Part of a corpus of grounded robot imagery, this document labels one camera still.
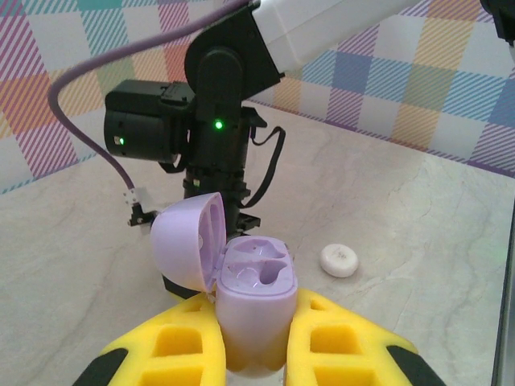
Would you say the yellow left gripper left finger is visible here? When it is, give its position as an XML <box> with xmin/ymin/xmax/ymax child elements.
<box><xmin>76</xmin><ymin>294</ymin><xmax>229</xmax><ymax>386</ymax></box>

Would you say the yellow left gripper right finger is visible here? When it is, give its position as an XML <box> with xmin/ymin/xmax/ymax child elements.
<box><xmin>283</xmin><ymin>286</ymin><xmax>447</xmax><ymax>386</ymax></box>

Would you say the purple earbud charging case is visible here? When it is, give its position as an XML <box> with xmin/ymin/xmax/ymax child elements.
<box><xmin>149</xmin><ymin>191</ymin><xmax>299</xmax><ymax>379</ymax></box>

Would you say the white earbud charging case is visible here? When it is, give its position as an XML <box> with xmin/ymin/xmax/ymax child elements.
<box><xmin>320</xmin><ymin>243</ymin><xmax>361</xmax><ymax>279</ymax></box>

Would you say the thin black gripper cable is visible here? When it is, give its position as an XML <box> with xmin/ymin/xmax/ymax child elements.
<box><xmin>239</xmin><ymin>125</ymin><xmax>287</xmax><ymax>209</ymax></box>

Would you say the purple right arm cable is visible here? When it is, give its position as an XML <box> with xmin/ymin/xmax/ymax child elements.
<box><xmin>47</xmin><ymin>0</ymin><xmax>258</xmax><ymax>198</ymax></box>

